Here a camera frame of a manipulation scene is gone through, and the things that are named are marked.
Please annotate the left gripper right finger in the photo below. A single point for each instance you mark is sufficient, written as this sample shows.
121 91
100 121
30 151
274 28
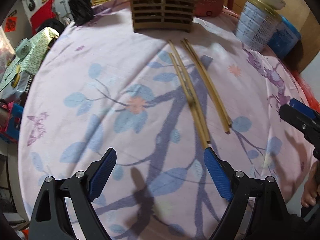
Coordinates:
270 218

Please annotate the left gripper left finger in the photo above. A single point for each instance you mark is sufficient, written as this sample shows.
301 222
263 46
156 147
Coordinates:
50 218

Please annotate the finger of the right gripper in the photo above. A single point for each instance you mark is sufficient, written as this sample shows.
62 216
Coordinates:
295 118
302 108

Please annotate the wooden chopstick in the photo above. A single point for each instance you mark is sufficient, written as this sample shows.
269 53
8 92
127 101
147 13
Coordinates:
190 89
188 99
208 79
205 82

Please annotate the person's right hand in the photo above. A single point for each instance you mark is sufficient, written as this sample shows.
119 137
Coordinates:
311 188

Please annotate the orange red plastic bag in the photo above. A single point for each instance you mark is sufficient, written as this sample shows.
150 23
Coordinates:
312 101

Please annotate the blue plastic package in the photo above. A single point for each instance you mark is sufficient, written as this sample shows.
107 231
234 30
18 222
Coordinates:
284 39

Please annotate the milk powder tin gold lid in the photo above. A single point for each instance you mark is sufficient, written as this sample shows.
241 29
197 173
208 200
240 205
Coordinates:
257 24

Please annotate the yellow round object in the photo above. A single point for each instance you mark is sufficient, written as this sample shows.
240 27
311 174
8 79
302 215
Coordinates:
16 78

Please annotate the pink floral tablecloth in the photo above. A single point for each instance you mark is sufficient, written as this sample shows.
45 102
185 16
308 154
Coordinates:
104 86

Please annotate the mint green small appliance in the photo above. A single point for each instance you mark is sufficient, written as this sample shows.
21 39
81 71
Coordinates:
23 48

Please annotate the wooden slatted utensil holder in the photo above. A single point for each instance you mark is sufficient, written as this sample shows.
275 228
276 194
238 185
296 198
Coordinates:
162 14

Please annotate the red fu door decoration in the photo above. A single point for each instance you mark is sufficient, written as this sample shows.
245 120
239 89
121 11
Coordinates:
10 24

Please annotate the black container beside holder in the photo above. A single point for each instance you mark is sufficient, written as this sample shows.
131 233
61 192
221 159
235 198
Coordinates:
81 11

